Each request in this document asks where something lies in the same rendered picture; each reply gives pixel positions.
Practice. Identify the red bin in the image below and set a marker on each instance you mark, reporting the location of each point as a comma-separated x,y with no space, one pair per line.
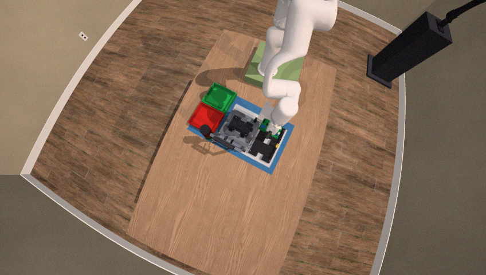
205,114

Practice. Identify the green open bin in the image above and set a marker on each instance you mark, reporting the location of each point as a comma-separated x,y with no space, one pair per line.
219,97

